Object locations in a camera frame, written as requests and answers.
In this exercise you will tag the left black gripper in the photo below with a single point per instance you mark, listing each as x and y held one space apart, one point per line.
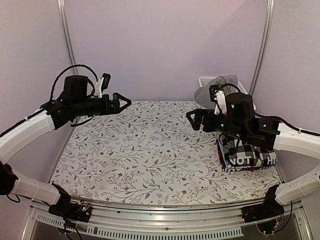
115 109

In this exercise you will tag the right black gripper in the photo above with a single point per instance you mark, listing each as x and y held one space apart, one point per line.
200 112

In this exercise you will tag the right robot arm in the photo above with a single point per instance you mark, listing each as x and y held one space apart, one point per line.
249 139

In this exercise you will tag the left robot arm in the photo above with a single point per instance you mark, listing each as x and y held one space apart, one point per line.
80 97

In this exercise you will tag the floral patterned table cloth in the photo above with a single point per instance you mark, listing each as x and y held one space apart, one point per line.
150 155

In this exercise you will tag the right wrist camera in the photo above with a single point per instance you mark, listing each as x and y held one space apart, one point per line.
217 96

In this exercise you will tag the aluminium front rail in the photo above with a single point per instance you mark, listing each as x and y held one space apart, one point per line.
115 221

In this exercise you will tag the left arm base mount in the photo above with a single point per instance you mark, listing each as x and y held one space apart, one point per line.
78 211

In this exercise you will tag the left metal corner post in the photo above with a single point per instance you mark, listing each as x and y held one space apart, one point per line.
65 31

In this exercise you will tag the metal corner post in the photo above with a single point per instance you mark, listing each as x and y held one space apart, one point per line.
65 31
268 19

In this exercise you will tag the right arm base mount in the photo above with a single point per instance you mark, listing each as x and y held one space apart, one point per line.
266 209

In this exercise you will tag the right metal corner post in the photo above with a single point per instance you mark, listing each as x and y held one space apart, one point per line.
268 19

